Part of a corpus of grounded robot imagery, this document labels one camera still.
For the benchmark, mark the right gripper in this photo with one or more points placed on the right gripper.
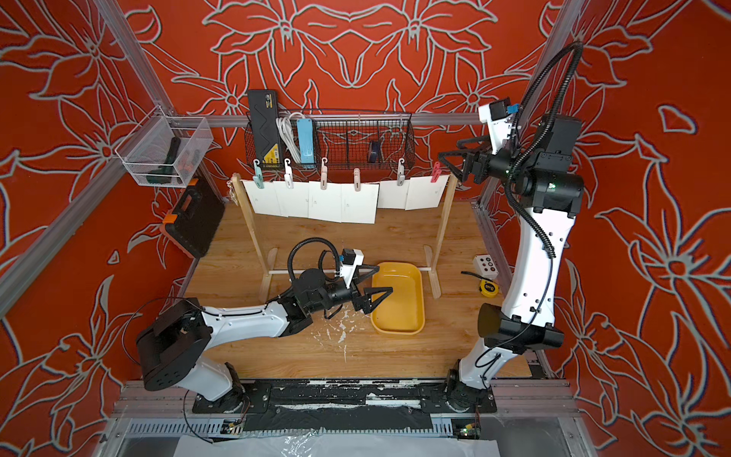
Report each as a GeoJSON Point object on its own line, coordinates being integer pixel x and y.
{"type": "Point", "coordinates": [473, 160]}

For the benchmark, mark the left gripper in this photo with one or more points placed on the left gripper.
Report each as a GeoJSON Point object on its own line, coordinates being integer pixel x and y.
{"type": "Point", "coordinates": [365, 305]}

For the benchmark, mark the red clothespin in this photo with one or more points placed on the red clothespin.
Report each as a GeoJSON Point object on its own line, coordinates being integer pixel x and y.
{"type": "Point", "coordinates": [436, 172]}

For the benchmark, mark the white postcard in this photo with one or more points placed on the white postcard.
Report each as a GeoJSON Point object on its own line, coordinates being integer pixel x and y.
{"type": "Point", "coordinates": [423, 193]}
{"type": "Point", "coordinates": [359, 206]}
{"type": "Point", "coordinates": [293, 200]}
{"type": "Point", "coordinates": [393, 194]}
{"type": "Point", "coordinates": [263, 200]}
{"type": "Point", "coordinates": [325, 204]}

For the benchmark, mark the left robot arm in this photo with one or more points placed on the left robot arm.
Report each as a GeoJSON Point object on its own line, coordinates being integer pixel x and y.
{"type": "Point", "coordinates": [172, 350]}

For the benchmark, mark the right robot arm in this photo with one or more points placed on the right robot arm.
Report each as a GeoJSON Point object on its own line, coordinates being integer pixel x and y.
{"type": "Point", "coordinates": [547, 199]}

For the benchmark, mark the yellow plastic tray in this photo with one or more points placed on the yellow plastic tray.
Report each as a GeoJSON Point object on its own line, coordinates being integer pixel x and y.
{"type": "Point", "coordinates": [403, 313]}

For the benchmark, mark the dark object in basket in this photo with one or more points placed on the dark object in basket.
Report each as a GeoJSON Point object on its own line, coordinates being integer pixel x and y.
{"type": "Point", "coordinates": [374, 153]}

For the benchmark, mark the white button box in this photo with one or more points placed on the white button box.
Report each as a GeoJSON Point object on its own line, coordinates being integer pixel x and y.
{"type": "Point", "coordinates": [485, 266]}

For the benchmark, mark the pink clothespin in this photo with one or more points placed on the pink clothespin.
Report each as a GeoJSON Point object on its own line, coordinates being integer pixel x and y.
{"type": "Point", "coordinates": [357, 179]}
{"type": "Point", "coordinates": [323, 173]}

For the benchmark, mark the yellow tape measure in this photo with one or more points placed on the yellow tape measure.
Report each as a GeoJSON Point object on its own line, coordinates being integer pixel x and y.
{"type": "Point", "coordinates": [489, 288]}

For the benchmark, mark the teal clothespin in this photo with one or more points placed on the teal clothespin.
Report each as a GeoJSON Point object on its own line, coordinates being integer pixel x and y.
{"type": "Point", "coordinates": [258, 177]}

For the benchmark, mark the light blue power bank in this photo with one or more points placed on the light blue power bank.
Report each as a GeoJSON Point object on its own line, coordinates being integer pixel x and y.
{"type": "Point", "coordinates": [306, 141]}

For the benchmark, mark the black orange tool case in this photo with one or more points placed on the black orange tool case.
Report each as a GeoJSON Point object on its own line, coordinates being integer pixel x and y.
{"type": "Point", "coordinates": [193, 222]}

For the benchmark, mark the black box in basket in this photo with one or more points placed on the black box in basket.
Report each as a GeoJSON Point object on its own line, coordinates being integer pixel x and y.
{"type": "Point", "coordinates": [264, 113]}

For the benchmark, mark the dark tool in bin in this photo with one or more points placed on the dark tool in bin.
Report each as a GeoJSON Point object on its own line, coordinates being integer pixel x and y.
{"type": "Point", "coordinates": [164, 173]}

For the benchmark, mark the clear plastic bin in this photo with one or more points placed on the clear plastic bin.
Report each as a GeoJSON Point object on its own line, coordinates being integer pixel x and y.
{"type": "Point", "coordinates": [145, 147]}

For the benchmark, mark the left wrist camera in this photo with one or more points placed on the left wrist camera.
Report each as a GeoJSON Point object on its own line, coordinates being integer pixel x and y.
{"type": "Point", "coordinates": [350, 260]}

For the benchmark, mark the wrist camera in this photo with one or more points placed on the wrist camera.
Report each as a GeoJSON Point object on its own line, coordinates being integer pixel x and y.
{"type": "Point", "coordinates": [350, 260]}
{"type": "Point", "coordinates": [501, 120]}

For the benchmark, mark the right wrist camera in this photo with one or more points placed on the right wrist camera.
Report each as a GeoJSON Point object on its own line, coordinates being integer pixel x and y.
{"type": "Point", "coordinates": [501, 120]}

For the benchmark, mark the wooden string rack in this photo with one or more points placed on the wooden string rack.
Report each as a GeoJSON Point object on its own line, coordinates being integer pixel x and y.
{"type": "Point", "coordinates": [252, 259]}

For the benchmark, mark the black wire basket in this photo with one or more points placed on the black wire basket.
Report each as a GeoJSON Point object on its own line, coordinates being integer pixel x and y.
{"type": "Point", "coordinates": [343, 138]}

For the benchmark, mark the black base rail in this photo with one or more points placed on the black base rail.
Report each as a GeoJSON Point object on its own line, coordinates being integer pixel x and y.
{"type": "Point", "coordinates": [430, 395]}

